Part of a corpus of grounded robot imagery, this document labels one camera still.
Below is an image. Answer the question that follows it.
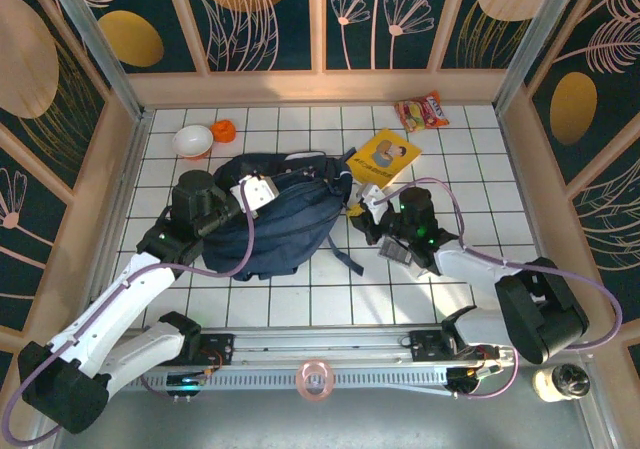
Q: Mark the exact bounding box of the grey slotted cable duct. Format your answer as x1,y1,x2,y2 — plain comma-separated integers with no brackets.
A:
119,370,451,393

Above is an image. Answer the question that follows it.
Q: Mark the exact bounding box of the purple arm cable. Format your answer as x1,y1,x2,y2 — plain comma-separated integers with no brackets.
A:
372,177,624,401
2,183,259,445

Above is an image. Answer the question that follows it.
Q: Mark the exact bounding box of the navy blue backpack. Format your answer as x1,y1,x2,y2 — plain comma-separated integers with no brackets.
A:
199,151,365,283

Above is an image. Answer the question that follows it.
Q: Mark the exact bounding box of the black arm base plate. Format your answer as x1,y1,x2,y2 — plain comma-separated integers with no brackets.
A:
409,329,501,364
197,333,236,366

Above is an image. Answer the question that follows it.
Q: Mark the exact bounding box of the yellow book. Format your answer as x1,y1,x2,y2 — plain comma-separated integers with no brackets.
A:
344,127,424,190

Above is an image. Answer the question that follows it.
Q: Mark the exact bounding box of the orange snack packet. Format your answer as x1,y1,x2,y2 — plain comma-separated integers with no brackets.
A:
393,91,450,134

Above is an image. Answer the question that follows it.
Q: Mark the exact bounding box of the black controller board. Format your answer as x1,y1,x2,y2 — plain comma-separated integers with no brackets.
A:
446,366,503,399
166,371,207,399

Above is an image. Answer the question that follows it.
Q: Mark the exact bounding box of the white bottle with black cap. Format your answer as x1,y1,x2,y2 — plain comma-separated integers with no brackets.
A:
532,363,591,403

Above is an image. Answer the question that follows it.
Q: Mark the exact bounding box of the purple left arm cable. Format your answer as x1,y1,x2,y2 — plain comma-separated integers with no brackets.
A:
2,183,259,445

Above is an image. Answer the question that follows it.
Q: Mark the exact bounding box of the clear case with black contents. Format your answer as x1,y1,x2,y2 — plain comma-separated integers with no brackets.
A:
377,236,414,269

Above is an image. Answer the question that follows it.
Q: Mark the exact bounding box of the white orange bowl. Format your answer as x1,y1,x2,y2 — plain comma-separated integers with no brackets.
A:
171,124,214,161

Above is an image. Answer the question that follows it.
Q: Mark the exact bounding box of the grey metal frame post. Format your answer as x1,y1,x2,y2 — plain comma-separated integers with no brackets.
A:
492,0,601,113
40,0,151,123

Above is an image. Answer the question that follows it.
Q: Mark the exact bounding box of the small orange cup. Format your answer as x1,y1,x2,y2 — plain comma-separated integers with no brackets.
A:
209,118,237,143

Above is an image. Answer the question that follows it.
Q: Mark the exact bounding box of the pink tape roll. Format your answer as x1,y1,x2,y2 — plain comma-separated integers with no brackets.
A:
295,358,334,404

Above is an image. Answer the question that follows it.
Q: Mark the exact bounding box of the aluminium mounting rail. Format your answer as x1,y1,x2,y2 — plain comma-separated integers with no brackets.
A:
119,324,521,366

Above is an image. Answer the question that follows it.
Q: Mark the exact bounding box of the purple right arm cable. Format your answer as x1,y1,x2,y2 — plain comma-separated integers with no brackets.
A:
372,177,624,401

